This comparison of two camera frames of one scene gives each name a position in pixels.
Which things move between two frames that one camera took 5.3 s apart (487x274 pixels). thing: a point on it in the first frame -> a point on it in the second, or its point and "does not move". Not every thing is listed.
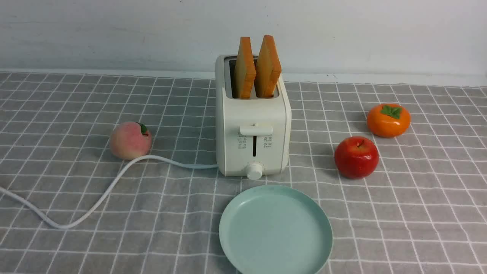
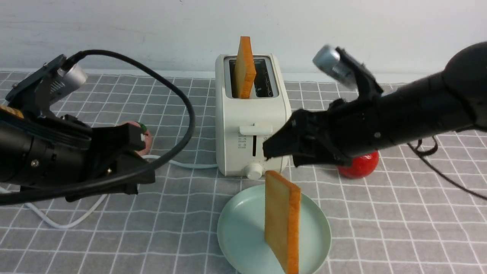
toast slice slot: (245, 71) does not move
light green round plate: (272, 229) does not move
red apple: (357, 157) does not move
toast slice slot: (268, 69) -> (282, 202)
